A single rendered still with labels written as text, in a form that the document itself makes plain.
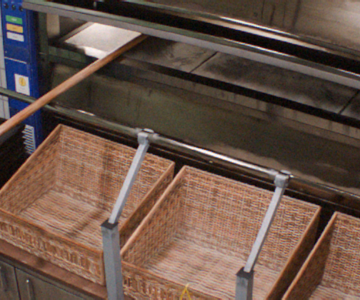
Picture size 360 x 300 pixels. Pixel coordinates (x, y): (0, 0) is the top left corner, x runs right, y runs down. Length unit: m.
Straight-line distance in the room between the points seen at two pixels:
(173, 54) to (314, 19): 0.73
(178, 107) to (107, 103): 0.31
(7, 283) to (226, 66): 1.19
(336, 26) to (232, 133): 0.62
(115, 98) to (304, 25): 0.90
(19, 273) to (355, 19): 1.57
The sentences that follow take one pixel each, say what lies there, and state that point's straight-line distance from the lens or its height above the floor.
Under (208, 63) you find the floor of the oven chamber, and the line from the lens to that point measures 3.23.
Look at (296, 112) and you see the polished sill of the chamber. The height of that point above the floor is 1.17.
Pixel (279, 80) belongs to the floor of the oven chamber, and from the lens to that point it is 3.13.
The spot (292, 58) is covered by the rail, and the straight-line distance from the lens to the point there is 2.69.
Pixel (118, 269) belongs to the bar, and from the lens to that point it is 2.88.
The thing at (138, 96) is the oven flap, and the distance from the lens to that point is 3.28.
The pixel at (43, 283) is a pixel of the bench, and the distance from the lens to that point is 3.26.
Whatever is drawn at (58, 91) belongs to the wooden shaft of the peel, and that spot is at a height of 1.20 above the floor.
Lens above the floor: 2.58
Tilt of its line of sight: 31 degrees down
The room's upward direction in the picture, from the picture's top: 1 degrees counter-clockwise
